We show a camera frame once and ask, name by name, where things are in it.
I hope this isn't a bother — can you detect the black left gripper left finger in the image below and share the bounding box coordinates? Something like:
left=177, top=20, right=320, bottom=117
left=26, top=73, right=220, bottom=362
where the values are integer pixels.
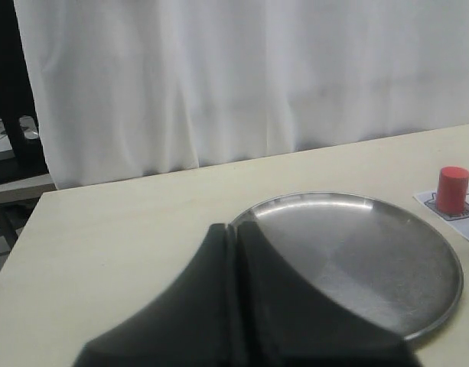
left=74, top=224, right=236, bottom=366

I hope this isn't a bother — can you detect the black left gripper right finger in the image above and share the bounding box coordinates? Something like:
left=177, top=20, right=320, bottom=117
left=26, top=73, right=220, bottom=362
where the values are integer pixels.
left=236, top=222, right=421, bottom=366

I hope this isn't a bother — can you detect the red cylinder game piece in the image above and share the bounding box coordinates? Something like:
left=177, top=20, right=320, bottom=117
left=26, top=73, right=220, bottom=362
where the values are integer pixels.
left=436, top=166, right=469, bottom=216

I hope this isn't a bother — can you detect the round stainless steel plate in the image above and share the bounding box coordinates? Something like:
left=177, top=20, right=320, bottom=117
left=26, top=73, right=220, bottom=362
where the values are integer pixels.
left=233, top=192, right=464, bottom=341

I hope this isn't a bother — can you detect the printed paper game board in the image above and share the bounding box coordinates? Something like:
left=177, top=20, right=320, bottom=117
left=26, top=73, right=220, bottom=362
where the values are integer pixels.
left=414, top=185, right=469, bottom=241

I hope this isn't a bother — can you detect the dark furniture behind curtain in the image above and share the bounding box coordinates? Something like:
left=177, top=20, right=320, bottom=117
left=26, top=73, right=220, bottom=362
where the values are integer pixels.
left=0, top=0, right=56, bottom=261

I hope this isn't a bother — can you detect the white curtain backdrop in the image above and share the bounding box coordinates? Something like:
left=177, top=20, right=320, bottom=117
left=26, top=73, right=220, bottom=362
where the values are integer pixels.
left=15, top=1, right=469, bottom=189

